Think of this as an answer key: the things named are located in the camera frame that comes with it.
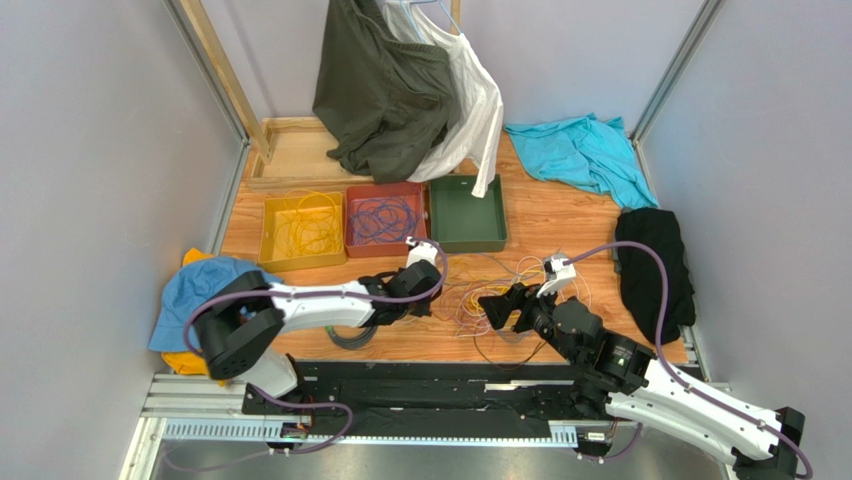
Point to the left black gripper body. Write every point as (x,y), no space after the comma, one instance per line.
(417,308)

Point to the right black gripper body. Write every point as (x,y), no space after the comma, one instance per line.
(517,310)

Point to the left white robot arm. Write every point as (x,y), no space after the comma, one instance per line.
(233,332)

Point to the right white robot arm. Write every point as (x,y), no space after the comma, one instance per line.
(619,377)

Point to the green plastic bin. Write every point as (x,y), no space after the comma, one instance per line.
(462,223)

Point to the red plastic bin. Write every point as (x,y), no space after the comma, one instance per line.
(379,218)

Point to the black cloth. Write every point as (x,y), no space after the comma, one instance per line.
(640,279)

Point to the yellow plastic bin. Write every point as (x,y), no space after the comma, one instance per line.
(302,230)

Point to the dark green hanging garment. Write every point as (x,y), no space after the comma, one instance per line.
(387,102)

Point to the white hanging shirt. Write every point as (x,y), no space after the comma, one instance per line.
(475,136)

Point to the turquoise cloth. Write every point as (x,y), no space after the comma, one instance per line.
(584,152)

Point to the blue bucket hat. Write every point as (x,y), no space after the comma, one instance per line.
(199,278)

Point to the yellow cloth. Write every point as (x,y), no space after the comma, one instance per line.
(185,363)

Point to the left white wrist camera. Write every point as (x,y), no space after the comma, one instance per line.
(420,250)

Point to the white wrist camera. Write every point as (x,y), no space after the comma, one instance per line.
(420,250)
(559,272)

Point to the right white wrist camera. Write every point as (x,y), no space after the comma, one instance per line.
(559,272)

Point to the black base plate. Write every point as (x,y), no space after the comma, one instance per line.
(539,389)

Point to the wooden tray frame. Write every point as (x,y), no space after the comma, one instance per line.
(297,159)

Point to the slotted metal rail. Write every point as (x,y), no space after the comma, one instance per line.
(194,409)

